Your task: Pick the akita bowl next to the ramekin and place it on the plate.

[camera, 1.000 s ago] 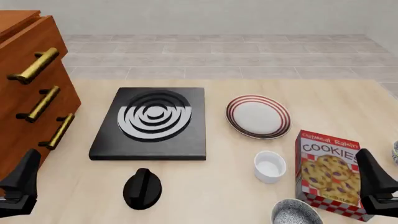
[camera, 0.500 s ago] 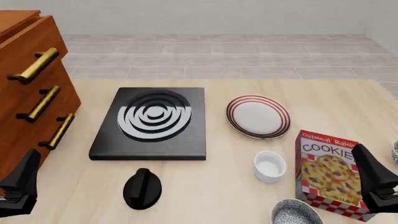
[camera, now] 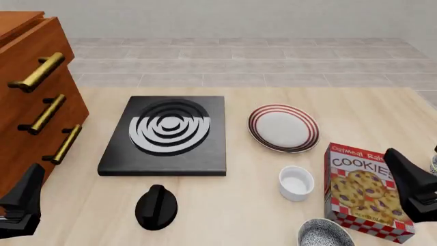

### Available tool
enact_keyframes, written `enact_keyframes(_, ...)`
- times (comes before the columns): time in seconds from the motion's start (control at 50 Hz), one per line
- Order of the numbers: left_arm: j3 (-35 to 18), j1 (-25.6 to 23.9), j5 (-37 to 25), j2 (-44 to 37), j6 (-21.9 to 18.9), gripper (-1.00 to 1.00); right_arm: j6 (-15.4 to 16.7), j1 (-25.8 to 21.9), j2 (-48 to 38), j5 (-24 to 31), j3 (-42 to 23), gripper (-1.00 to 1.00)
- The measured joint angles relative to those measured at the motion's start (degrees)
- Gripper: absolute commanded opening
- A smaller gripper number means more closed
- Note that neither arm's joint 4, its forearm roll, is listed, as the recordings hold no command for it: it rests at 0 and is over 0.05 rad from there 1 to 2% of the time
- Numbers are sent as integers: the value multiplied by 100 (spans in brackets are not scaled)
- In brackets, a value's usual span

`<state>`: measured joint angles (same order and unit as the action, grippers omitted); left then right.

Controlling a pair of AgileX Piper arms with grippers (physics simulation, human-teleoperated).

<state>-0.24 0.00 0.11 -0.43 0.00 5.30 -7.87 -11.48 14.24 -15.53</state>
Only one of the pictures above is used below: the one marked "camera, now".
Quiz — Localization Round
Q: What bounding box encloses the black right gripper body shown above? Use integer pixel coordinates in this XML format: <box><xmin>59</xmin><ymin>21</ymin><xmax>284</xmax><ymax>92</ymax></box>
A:
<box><xmin>404</xmin><ymin>188</ymin><xmax>437</xmax><ymax>224</ymax></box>

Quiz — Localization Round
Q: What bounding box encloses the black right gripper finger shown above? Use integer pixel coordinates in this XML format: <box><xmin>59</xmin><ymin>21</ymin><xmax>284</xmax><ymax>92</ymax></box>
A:
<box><xmin>383</xmin><ymin>148</ymin><xmax>437</xmax><ymax>205</ymax></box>

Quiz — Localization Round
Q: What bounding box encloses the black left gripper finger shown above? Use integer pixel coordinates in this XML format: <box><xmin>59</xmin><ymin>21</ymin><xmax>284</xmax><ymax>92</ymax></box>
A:
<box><xmin>2</xmin><ymin>162</ymin><xmax>46</xmax><ymax>206</ymax></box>

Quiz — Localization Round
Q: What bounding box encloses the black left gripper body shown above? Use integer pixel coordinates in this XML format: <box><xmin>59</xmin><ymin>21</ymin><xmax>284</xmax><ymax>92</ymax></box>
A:
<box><xmin>0</xmin><ymin>196</ymin><xmax>44</xmax><ymax>238</ymax></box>

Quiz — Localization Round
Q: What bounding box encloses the black patterned bowl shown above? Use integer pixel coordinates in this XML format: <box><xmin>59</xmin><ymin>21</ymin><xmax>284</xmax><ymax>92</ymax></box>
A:
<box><xmin>429</xmin><ymin>145</ymin><xmax>437</xmax><ymax>176</ymax></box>
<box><xmin>296</xmin><ymin>217</ymin><xmax>356</xmax><ymax>246</ymax></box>

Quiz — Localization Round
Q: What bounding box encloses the flat black stove plate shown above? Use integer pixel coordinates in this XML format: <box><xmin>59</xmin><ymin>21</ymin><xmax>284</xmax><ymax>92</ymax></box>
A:
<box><xmin>97</xmin><ymin>95</ymin><xmax>228</xmax><ymax>178</ymax></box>

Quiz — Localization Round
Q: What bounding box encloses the white ramekin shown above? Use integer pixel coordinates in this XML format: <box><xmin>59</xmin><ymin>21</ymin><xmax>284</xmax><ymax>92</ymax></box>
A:
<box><xmin>278</xmin><ymin>165</ymin><xmax>315</xmax><ymax>203</ymax></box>

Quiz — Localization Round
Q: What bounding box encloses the white plate with red rings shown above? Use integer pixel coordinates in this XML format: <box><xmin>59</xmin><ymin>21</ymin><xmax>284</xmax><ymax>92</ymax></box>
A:
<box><xmin>247</xmin><ymin>102</ymin><xmax>321</xmax><ymax>154</ymax></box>

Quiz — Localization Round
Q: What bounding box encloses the oatmeal raisin cookies box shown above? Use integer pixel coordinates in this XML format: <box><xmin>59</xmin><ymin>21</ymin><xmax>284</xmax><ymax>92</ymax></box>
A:
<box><xmin>323</xmin><ymin>141</ymin><xmax>417</xmax><ymax>245</ymax></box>

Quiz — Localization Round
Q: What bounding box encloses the wooden drawer, smallest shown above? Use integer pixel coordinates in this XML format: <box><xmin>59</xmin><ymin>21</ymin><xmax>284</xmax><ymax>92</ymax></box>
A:
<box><xmin>20</xmin><ymin>102</ymin><xmax>91</xmax><ymax>185</ymax></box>

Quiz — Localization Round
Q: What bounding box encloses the wooden drawer, middle-sized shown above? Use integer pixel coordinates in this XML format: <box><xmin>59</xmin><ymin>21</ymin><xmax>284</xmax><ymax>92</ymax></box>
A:
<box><xmin>0</xmin><ymin>66</ymin><xmax>87</xmax><ymax>154</ymax></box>

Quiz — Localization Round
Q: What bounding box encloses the round black stove knob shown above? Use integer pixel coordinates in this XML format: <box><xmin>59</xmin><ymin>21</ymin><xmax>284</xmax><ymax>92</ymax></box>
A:
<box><xmin>135</xmin><ymin>184</ymin><xmax>180</xmax><ymax>232</ymax></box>

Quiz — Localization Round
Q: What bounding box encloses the wooden drawer, largest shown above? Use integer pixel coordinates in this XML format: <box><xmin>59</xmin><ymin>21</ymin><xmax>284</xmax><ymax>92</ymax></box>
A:
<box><xmin>0</xmin><ymin>16</ymin><xmax>76</xmax><ymax>109</ymax></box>

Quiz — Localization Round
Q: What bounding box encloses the wooden cabinet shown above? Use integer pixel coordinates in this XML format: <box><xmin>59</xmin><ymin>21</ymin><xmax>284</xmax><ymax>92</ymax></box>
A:
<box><xmin>0</xmin><ymin>10</ymin><xmax>91</xmax><ymax>213</ymax></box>

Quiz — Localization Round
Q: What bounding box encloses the short brass drawer handle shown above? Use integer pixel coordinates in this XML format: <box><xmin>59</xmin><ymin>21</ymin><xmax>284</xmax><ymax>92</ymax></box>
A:
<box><xmin>42</xmin><ymin>124</ymin><xmax>83</xmax><ymax>165</ymax></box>

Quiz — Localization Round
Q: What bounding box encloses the medium brass drawer handle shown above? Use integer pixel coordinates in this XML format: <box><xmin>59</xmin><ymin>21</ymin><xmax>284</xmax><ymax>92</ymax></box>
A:
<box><xmin>17</xmin><ymin>94</ymin><xmax>67</xmax><ymax>136</ymax></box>

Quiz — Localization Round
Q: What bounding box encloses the long brass drawer handle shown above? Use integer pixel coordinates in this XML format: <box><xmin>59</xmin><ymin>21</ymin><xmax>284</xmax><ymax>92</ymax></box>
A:
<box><xmin>7</xmin><ymin>51</ymin><xmax>66</xmax><ymax>94</ymax></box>

